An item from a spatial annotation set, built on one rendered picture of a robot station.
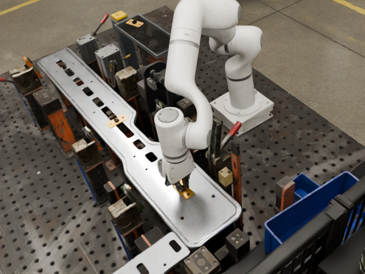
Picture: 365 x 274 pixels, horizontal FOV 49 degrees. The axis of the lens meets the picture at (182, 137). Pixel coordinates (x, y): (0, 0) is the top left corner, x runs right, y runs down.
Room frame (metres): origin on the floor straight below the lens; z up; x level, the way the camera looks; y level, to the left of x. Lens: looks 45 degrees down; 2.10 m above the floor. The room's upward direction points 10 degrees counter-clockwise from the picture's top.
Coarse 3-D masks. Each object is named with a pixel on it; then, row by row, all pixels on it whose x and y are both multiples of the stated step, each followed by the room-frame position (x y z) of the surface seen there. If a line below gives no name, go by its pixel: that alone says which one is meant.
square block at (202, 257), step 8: (200, 248) 0.57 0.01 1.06; (192, 256) 0.55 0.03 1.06; (200, 256) 0.55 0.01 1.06; (208, 256) 0.55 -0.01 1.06; (184, 264) 0.54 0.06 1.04; (192, 264) 0.53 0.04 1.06; (200, 264) 0.53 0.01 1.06; (208, 264) 0.52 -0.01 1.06; (216, 264) 0.52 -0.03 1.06; (192, 272) 0.51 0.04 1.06; (200, 272) 0.50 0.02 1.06; (208, 272) 0.50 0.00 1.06; (216, 272) 0.51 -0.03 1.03
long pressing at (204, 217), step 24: (48, 72) 1.69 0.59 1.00; (72, 96) 1.46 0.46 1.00; (96, 96) 1.43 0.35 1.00; (120, 96) 1.40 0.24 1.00; (96, 120) 1.27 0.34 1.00; (120, 144) 1.11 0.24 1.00; (144, 144) 1.08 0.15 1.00; (144, 168) 0.96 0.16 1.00; (144, 192) 0.85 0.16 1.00; (168, 192) 0.83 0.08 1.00; (216, 192) 0.80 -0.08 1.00; (168, 216) 0.74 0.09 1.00; (192, 216) 0.72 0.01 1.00; (216, 216) 0.71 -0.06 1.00; (240, 216) 0.70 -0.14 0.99; (192, 240) 0.64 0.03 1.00
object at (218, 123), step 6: (216, 120) 0.92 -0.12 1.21; (216, 126) 0.90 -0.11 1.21; (216, 132) 0.89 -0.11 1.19; (216, 138) 0.89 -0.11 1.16; (210, 144) 0.91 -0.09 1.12; (216, 144) 0.89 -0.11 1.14; (210, 150) 0.91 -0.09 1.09; (216, 150) 0.89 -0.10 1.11; (210, 156) 0.91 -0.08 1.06; (216, 156) 0.89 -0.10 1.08
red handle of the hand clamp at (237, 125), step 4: (236, 124) 0.95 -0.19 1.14; (240, 124) 0.95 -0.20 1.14; (232, 128) 0.95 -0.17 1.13; (236, 128) 0.94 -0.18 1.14; (232, 132) 0.94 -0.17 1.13; (236, 132) 0.94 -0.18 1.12; (228, 136) 0.93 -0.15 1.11; (232, 136) 0.94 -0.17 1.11; (224, 140) 0.93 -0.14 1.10; (228, 140) 0.93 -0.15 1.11; (224, 144) 0.92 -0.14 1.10; (220, 148) 0.91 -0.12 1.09; (220, 152) 0.91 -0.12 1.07; (212, 156) 0.90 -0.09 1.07
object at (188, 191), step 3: (180, 180) 0.87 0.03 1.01; (180, 183) 0.86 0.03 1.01; (174, 186) 0.85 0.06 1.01; (183, 189) 0.83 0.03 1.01; (186, 189) 0.83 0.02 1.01; (189, 189) 0.83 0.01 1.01; (180, 192) 0.82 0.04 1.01; (183, 192) 0.82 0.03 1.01; (186, 192) 0.82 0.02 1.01; (189, 192) 0.81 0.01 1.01; (192, 192) 0.81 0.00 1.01; (183, 195) 0.81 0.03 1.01; (186, 195) 0.80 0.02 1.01; (189, 195) 0.80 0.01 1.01; (186, 198) 0.79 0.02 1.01
